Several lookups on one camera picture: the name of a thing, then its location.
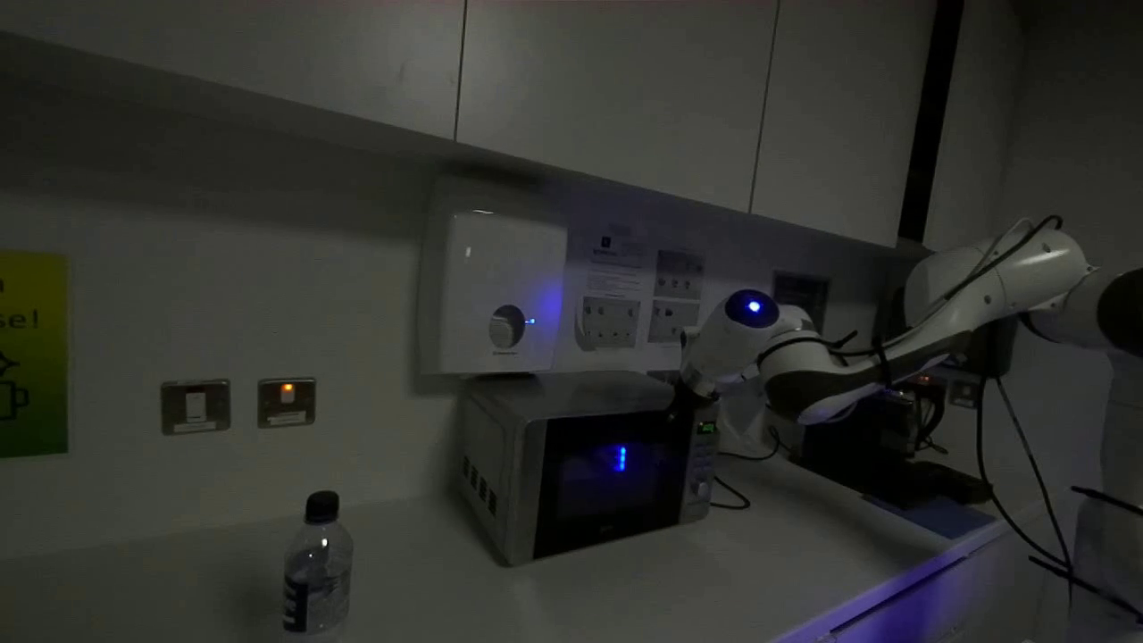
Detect black microwave door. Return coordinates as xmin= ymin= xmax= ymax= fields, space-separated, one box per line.
xmin=533 ymin=412 xmax=689 ymax=556

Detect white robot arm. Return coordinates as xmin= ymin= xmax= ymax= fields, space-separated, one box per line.
xmin=683 ymin=214 xmax=1143 ymax=643

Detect white upper cabinets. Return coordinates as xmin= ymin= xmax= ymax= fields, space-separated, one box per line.
xmin=0 ymin=0 xmax=935 ymax=247

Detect black coffee machine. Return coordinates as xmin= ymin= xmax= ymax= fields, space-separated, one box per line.
xmin=792 ymin=386 xmax=989 ymax=506

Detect plastic water bottle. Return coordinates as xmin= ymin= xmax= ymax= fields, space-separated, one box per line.
xmin=281 ymin=488 xmax=353 ymax=637

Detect blue counter mat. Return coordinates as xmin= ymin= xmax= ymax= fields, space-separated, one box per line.
xmin=884 ymin=497 xmax=998 ymax=539

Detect wall instruction stickers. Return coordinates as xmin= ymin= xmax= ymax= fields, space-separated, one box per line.
xmin=569 ymin=224 xmax=708 ymax=351

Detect white wall water heater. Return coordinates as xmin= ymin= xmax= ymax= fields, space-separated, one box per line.
xmin=415 ymin=206 xmax=569 ymax=375

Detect metal wall switch left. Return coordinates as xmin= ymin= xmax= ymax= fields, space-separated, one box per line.
xmin=161 ymin=380 xmax=233 ymax=437

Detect green yellow wall poster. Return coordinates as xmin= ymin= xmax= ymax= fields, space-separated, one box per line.
xmin=0 ymin=251 xmax=66 ymax=456

